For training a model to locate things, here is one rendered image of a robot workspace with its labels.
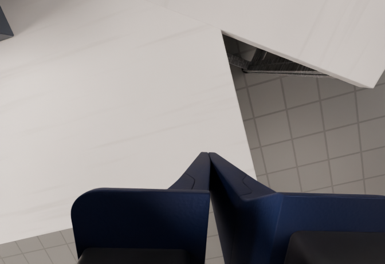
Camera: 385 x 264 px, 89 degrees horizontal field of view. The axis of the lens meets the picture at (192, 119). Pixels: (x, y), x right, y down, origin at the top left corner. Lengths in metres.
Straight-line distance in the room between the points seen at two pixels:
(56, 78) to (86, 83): 0.05
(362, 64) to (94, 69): 0.44
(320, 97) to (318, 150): 0.34
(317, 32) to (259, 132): 0.99
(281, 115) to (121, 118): 1.09
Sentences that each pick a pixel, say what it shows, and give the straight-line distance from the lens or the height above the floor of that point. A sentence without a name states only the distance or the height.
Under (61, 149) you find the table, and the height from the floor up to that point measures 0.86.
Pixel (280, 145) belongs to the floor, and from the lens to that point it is 1.38.
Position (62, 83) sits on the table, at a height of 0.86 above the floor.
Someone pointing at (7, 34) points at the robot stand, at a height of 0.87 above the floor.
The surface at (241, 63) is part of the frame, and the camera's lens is 1.04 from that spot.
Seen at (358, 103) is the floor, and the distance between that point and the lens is 1.54.
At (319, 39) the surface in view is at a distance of 0.39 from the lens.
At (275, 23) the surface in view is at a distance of 0.36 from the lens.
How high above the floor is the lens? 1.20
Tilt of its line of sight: 76 degrees down
